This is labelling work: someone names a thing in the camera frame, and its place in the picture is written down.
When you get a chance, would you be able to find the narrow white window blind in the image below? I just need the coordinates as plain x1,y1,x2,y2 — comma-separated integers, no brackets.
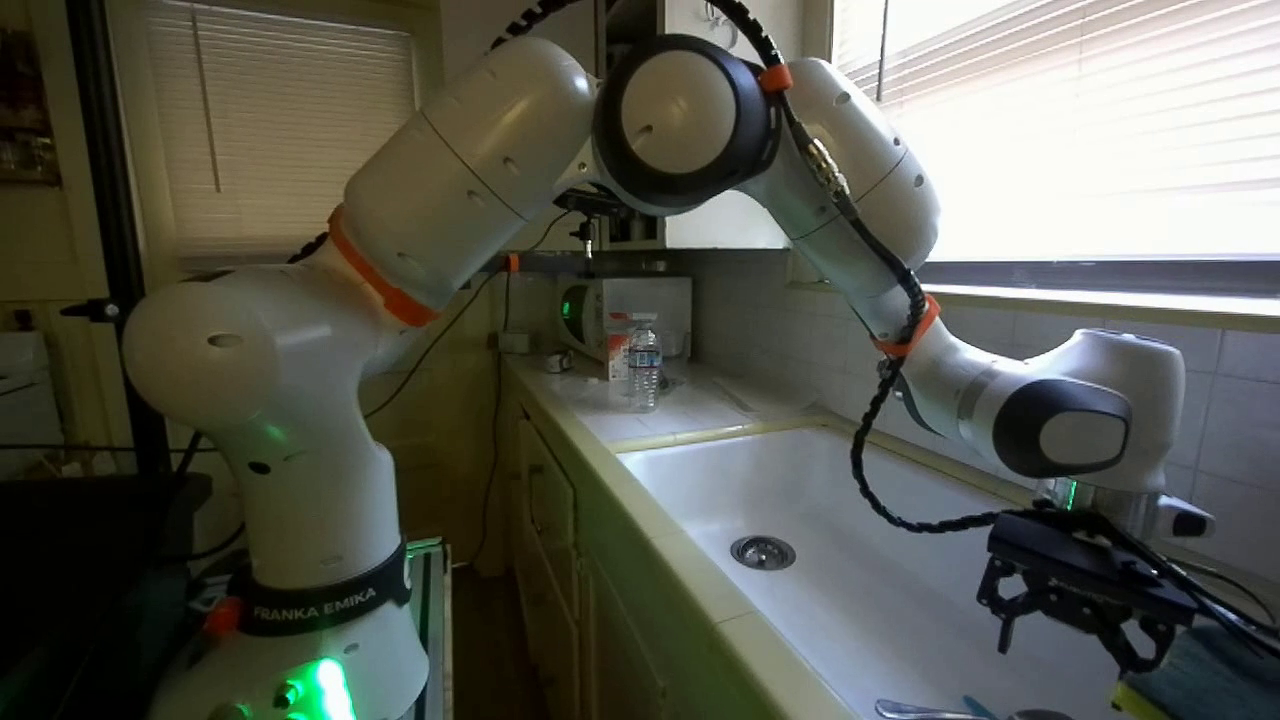
140,0,423,269

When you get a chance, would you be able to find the under-counter cabinet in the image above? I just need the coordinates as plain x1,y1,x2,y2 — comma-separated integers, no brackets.
498,374,750,720

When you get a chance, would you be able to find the clear plastic water bottle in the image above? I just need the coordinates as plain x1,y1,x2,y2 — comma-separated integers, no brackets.
623,309,667,414

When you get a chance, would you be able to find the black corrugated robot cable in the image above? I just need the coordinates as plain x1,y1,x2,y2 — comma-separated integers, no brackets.
482,0,1015,538

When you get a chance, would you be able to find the framed wall picture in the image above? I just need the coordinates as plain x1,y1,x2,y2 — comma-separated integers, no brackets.
0,18,65,191

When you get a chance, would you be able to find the wide white window blind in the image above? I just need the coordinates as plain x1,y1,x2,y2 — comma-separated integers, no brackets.
821,0,1280,269

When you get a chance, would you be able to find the dark wall shelf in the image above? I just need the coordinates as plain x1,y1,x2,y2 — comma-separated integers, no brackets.
590,0,667,251

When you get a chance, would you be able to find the small red-capped bottle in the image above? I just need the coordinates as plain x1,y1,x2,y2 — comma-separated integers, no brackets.
598,328,635,392

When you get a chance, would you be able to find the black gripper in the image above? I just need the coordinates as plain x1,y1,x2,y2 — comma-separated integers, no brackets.
971,508,1211,678

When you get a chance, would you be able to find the white appliance with green light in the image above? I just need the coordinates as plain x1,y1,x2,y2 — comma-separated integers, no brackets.
552,269,701,386

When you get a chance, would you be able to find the white rectangular sink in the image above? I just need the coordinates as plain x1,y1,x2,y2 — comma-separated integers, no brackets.
613,421,1280,720

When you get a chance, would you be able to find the black vertical pole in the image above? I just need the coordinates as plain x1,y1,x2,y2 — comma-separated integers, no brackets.
58,0,181,486

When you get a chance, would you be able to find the metal sink drain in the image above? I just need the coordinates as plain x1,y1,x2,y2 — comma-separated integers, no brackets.
728,533,798,575

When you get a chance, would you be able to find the yellow sponge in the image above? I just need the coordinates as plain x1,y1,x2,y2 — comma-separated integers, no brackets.
1102,674,1174,720

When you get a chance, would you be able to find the black camera on mount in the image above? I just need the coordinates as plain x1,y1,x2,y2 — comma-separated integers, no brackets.
552,180,635,274

